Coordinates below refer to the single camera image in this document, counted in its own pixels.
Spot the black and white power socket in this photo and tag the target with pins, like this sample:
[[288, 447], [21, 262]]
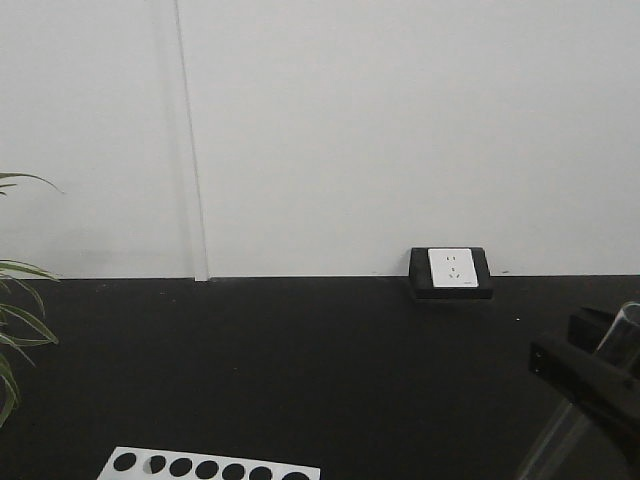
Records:
[[449, 273]]

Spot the green spider plant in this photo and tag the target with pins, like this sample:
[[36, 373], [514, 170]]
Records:
[[10, 270]]

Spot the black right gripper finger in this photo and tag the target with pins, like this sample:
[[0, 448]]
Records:
[[594, 329], [606, 393]]

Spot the white test tube rack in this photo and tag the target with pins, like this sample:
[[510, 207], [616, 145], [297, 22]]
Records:
[[142, 463]]

